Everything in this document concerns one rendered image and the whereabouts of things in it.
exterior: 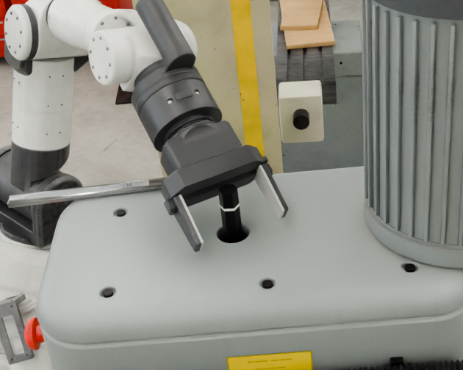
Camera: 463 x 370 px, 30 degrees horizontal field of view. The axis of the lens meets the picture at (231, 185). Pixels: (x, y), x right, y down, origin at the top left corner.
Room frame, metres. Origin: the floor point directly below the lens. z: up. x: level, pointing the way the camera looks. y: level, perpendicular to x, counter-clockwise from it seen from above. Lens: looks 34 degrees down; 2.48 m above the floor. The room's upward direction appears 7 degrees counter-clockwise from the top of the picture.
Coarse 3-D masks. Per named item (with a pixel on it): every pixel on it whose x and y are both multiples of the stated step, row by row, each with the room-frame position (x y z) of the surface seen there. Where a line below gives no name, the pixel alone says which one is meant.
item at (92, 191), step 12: (144, 180) 0.90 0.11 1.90; (156, 180) 0.90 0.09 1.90; (36, 192) 0.91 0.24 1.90; (48, 192) 0.90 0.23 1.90; (60, 192) 0.90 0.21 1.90; (72, 192) 0.89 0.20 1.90; (84, 192) 0.89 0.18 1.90; (96, 192) 0.89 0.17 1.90; (108, 192) 0.89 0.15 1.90; (120, 192) 0.89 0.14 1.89; (132, 192) 0.89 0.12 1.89; (12, 204) 0.89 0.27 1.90; (24, 204) 0.89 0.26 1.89; (36, 204) 0.89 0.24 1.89
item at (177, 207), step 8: (168, 200) 0.78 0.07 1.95; (176, 200) 0.77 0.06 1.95; (168, 208) 0.78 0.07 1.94; (176, 208) 0.77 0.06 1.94; (184, 208) 0.77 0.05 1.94; (176, 216) 0.78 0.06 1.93; (184, 216) 0.76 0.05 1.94; (184, 224) 0.76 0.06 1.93; (192, 224) 0.75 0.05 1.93; (184, 232) 0.76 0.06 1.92; (192, 232) 0.74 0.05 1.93; (192, 240) 0.74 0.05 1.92; (200, 240) 0.74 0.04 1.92; (200, 248) 0.74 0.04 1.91
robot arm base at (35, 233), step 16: (64, 176) 1.14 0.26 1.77; (0, 208) 1.17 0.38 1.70; (32, 208) 1.10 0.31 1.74; (48, 208) 1.10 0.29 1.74; (64, 208) 1.13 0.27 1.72; (16, 224) 1.13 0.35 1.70; (32, 224) 1.10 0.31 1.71; (48, 224) 1.10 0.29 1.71; (32, 240) 1.10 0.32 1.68; (48, 240) 1.10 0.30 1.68
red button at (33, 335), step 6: (36, 318) 0.81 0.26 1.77; (30, 324) 0.79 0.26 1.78; (36, 324) 0.80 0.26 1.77; (24, 330) 0.79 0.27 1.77; (30, 330) 0.79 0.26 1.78; (36, 330) 0.79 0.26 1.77; (24, 336) 0.79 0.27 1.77; (30, 336) 0.78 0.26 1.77; (36, 336) 0.79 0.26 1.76; (42, 336) 0.79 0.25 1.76; (30, 342) 0.78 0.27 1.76; (36, 342) 0.78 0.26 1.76; (30, 348) 0.78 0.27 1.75; (36, 348) 0.78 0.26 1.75
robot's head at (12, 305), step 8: (16, 296) 0.98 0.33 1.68; (24, 296) 0.97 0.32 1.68; (0, 304) 0.94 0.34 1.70; (8, 304) 0.93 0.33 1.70; (16, 304) 0.93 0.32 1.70; (24, 304) 0.95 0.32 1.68; (32, 304) 0.96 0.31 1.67; (0, 312) 0.93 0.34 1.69; (8, 312) 0.93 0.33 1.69; (16, 312) 0.92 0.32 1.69; (0, 320) 0.92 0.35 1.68; (16, 320) 0.92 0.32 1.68; (0, 328) 0.92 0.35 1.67; (24, 328) 0.92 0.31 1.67; (0, 336) 0.91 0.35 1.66; (8, 336) 0.91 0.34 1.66; (8, 344) 0.90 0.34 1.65; (24, 344) 0.90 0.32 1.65; (8, 352) 0.90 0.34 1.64; (24, 352) 0.90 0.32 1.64; (32, 352) 0.90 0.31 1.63; (8, 360) 0.89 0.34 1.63; (16, 360) 0.89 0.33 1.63
